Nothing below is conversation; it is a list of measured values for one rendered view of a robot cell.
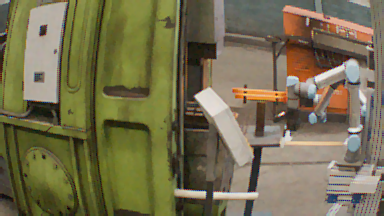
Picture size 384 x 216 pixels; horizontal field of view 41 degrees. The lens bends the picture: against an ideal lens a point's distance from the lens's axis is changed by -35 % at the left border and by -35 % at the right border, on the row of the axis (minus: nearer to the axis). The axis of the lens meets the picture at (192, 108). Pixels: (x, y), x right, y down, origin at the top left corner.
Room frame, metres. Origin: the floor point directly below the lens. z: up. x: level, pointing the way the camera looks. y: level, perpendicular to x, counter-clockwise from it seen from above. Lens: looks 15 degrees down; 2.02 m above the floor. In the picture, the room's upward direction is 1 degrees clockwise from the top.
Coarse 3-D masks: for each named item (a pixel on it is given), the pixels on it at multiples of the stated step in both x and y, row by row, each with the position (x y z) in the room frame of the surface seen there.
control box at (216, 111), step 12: (204, 96) 3.32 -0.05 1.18; (216, 96) 3.25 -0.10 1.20; (204, 108) 3.20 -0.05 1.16; (216, 108) 3.12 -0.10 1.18; (228, 108) 3.07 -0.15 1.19; (216, 120) 3.06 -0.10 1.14; (228, 120) 3.07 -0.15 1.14; (228, 132) 3.07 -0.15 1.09; (240, 132) 3.08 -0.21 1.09; (228, 144) 3.07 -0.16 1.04; (240, 144) 3.08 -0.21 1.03; (240, 156) 3.09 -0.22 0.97; (252, 156) 3.10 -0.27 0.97
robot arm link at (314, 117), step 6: (330, 84) 3.99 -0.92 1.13; (336, 84) 3.98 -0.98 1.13; (330, 90) 4.01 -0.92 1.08; (324, 96) 4.05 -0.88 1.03; (330, 96) 4.03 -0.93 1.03; (318, 102) 4.12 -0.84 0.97; (324, 102) 4.05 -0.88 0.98; (318, 108) 4.09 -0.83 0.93; (324, 108) 4.08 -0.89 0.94; (312, 114) 4.11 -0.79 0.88; (318, 114) 4.10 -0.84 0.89; (312, 120) 4.11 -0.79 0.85; (318, 120) 4.13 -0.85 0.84
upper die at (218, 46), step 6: (192, 42) 3.73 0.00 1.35; (198, 42) 3.72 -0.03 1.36; (216, 42) 3.70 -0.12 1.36; (222, 42) 3.86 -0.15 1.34; (192, 48) 3.73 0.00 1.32; (198, 48) 3.72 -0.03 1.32; (204, 48) 3.72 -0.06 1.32; (210, 48) 3.71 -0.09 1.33; (216, 48) 3.70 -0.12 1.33; (222, 48) 3.86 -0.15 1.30; (192, 54) 3.73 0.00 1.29; (198, 54) 3.72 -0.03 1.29; (204, 54) 3.72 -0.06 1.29; (210, 54) 3.71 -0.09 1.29; (216, 54) 3.71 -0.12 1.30
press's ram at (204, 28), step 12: (192, 0) 3.68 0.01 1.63; (204, 0) 3.66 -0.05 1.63; (216, 0) 3.72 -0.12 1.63; (192, 12) 3.68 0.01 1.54; (204, 12) 3.66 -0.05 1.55; (216, 12) 3.71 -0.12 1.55; (192, 24) 3.68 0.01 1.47; (204, 24) 3.66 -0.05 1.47; (216, 24) 3.71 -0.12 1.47; (192, 36) 3.68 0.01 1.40; (204, 36) 3.66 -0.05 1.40; (216, 36) 3.70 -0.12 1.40
